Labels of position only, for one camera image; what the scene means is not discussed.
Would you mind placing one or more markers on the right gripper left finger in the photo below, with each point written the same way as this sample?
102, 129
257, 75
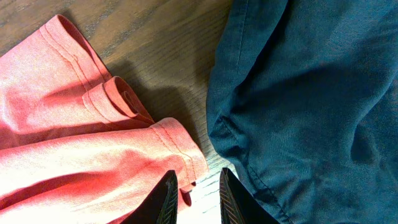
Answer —
160, 206

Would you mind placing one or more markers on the navy blue shirt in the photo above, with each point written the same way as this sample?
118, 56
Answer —
303, 101

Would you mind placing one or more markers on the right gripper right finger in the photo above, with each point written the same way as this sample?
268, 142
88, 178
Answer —
237, 205

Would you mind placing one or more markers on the red soccer t-shirt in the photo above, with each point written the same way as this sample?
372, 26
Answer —
77, 145

